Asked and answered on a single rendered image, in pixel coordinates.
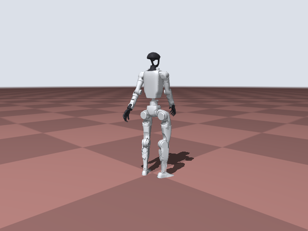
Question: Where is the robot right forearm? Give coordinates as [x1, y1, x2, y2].
[167, 89, 175, 107]

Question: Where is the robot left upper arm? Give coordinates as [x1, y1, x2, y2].
[135, 72, 144, 95]

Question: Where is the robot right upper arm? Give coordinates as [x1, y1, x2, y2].
[159, 71, 170, 95]

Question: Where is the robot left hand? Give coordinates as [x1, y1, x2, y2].
[123, 104, 132, 122]

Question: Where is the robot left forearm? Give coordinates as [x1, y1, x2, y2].
[128, 91, 139, 109]

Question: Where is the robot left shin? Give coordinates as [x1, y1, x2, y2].
[141, 139, 150, 171]

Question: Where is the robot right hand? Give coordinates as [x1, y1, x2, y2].
[169, 104, 176, 116]

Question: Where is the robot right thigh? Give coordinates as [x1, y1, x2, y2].
[157, 109, 171, 149]

